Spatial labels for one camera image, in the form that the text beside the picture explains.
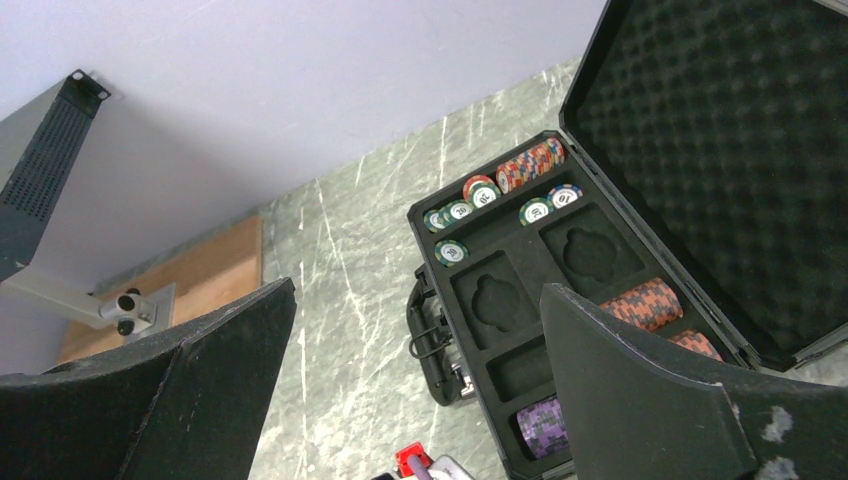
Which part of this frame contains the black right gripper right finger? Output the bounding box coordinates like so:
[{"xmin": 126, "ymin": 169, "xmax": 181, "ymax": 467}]
[{"xmin": 540, "ymin": 284, "xmax": 847, "ymax": 479}]

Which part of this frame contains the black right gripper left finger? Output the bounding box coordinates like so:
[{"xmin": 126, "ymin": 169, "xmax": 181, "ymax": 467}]
[{"xmin": 1, "ymin": 278, "xmax": 297, "ymax": 479}]

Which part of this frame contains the purple chip stack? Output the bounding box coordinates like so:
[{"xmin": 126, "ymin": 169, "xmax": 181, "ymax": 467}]
[{"xmin": 516, "ymin": 396, "xmax": 570, "ymax": 459}]

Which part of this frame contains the orange chip stack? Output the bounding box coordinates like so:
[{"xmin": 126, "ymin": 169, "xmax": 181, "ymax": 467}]
[
  {"xmin": 670, "ymin": 329, "xmax": 723, "ymax": 362},
  {"xmin": 600, "ymin": 277, "xmax": 684, "ymax": 332}
]

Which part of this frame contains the black poker case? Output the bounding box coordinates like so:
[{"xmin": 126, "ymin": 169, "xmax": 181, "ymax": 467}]
[{"xmin": 407, "ymin": 1, "xmax": 847, "ymax": 479}]

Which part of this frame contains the wooden board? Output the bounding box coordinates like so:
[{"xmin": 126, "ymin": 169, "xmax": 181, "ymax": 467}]
[{"xmin": 94, "ymin": 215, "xmax": 263, "ymax": 325}]

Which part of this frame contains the mixed red chip stack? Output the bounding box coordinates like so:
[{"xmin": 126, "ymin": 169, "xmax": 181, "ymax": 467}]
[{"xmin": 496, "ymin": 138, "xmax": 567, "ymax": 194}]

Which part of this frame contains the grey rack server unit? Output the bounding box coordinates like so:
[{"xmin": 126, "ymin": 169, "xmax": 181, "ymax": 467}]
[{"xmin": 1, "ymin": 69, "xmax": 111, "ymax": 281}]

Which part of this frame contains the metal stand bracket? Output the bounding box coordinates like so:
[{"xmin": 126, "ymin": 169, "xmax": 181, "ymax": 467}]
[{"xmin": 1, "ymin": 267, "xmax": 176, "ymax": 343}]

